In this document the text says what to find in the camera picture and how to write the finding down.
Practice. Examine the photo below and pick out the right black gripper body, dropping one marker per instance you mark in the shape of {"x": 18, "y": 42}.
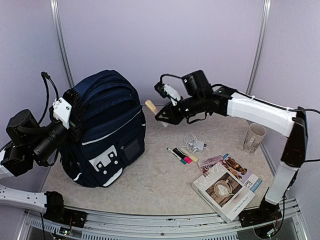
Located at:
{"x": 179, "y": 116}

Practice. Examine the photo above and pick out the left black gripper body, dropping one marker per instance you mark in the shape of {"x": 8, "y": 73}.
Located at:
{"x": 75, "y": 125}

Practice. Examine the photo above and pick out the pale cream highlighter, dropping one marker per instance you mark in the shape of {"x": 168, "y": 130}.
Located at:
{"x": 150, "y": 105}

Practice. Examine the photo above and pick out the navy blue backpack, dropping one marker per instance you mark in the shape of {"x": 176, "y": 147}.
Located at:
{"x": 113, "y": 129}

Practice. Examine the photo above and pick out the white charger with cable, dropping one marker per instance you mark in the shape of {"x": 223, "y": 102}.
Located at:
{"x": 191, "y": 143}

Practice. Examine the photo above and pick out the pink black highlighter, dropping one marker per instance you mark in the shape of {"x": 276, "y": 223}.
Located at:
{"x": 184, "y": 157}

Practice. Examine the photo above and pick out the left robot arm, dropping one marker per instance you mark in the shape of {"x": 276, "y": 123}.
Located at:
{"x": 32, "y": 144}

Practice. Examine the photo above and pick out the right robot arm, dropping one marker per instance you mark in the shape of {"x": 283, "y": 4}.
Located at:
{"x": 226, "y": 101}

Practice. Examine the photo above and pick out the white teal pen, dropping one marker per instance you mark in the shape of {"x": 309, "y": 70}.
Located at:
{"x": 176, "y": 156}

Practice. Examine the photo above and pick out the yellow highlighter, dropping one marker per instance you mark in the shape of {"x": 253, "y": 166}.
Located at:
{"x": 189, "y": 154}

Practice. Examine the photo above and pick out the pink magazine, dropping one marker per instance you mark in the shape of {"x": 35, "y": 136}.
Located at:
{"x": 205, "y": 165}

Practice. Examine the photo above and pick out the beige ceramic mug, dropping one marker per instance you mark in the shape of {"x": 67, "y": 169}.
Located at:
{"x": 254, "y": 136}

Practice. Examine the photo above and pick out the white coffee cover book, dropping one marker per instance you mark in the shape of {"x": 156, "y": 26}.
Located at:
{"x": 223, "y": 192}

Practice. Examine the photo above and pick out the dog cover booklet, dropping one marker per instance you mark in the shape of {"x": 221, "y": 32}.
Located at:
{"x": 244, "y": 175}

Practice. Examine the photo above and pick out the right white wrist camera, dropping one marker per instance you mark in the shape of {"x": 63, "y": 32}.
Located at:
{"x": 167, "y": 91}

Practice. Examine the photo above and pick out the front aluminium rail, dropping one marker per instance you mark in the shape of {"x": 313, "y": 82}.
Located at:
{"x": 196, "y": 222}

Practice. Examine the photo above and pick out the left aluminium frame post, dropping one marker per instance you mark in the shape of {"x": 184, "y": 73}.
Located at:
{"x": 54, "y": 6}

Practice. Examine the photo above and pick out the aluminium frame post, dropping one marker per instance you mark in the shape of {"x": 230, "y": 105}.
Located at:
{"x": 54, "y": 6}
{"x": 260, "y": 45}

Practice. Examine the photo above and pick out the right aluminium frame post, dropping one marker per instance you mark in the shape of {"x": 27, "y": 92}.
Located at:
{"x": 260, "y": 45}

